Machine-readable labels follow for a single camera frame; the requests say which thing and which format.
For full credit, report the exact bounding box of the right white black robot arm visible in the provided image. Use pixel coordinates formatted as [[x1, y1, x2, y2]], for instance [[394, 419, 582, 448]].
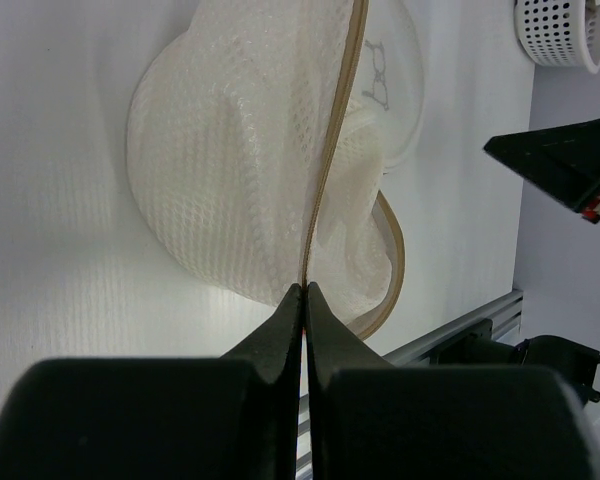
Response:
[[430, 118, 600, 404]]

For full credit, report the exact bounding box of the white plastic basket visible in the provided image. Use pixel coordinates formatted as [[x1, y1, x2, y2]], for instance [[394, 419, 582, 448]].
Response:
[[513, 0, 600, 74]]

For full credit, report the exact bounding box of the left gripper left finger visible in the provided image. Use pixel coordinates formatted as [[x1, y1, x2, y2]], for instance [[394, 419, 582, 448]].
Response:
[[0, 285, 303, 479]]

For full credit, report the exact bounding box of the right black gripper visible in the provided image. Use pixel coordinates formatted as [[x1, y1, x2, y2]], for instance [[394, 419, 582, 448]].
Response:
[[484, 118, 600, 223]]

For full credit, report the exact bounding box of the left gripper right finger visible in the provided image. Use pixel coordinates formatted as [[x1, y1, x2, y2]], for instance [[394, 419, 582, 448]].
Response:
[[304, 283, 600, 479]]

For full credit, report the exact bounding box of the aluminium mounting rail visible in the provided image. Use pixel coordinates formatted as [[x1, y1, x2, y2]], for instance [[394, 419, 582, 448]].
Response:
[[295, 290, 523, 479]]

